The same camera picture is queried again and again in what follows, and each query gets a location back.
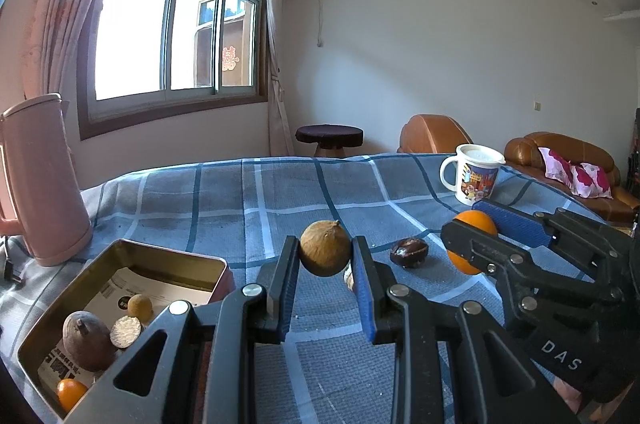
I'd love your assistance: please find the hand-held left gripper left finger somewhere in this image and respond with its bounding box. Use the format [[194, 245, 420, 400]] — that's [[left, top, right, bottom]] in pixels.
[[64, 235, 301, 424]]

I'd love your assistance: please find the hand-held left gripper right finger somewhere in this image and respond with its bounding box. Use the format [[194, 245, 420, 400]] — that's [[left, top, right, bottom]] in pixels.
[[351, 235, 581, 424]]

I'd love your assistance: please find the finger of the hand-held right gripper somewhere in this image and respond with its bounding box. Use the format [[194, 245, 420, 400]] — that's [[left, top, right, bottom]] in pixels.
[[441, 219, 627, 331], [472, 198, 637, 279]]

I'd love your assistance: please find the orange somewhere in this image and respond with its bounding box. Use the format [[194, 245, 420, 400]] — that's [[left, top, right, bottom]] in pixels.
[[446, 210, 499, 275], [56, 379, 90, 412]]

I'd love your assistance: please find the small tan longan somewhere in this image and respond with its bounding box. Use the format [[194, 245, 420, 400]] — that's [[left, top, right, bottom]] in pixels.
[[127, 294, 153, 322], [299, 220, 352, 277]]

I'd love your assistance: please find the rectangular metal tin box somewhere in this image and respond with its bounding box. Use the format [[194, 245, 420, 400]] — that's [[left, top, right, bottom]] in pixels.
[[17, 239, 236, 422]]

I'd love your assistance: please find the person's right hand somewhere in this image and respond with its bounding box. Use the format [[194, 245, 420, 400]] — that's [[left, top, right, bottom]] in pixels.
[[550, 376, 586, 415]]

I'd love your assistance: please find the white printed mug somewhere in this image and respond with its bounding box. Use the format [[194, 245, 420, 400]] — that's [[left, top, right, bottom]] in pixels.
[[439, 144, 507, 205]]

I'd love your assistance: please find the dark brown chestnut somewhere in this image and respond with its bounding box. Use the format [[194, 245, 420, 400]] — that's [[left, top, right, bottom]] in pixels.
[[389, 237, 430, 269]]

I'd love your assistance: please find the brown leather sofa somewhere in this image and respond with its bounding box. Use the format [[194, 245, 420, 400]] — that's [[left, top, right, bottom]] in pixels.
[[503, 132, 640, 225]]

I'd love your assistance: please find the pink floral pillow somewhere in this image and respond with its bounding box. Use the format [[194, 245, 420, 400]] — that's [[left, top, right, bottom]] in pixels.
[[537, 147, 613, 199]]

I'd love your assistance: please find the blue checked tablecloth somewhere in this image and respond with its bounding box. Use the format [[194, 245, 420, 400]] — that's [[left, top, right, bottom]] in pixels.
[[0, 152, 640, 424]]

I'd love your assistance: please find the printed paper leaflet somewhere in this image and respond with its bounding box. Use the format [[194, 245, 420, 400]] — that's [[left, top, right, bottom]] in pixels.
[[37, 266, 213, 400]]

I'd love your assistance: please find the brown leather armchair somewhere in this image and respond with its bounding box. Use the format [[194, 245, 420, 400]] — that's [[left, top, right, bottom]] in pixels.
[[397, 114, 473, 155]]

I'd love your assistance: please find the round dark stool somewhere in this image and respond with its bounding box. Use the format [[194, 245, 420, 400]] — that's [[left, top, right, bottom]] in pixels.
[[295, 124, 364, 158]]

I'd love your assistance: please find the pale tied curtain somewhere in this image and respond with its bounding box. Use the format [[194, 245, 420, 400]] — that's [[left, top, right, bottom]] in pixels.
[[250, 0, 303, 157]]

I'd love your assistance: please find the pink kettle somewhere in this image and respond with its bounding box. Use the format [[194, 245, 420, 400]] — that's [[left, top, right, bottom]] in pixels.
[[0, 92, 94, 267]]

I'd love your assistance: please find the sliding glass window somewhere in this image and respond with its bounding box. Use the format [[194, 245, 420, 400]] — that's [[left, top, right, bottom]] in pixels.
[[77, 0, 271, 139]]

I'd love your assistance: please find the pink curtain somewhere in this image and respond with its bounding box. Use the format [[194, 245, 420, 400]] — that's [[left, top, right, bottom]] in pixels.
[[22, 0, 146, 102]]

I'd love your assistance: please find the white wall cable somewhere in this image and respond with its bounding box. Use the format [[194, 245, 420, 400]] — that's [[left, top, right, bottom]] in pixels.
[[287, 0, 326, 49]]

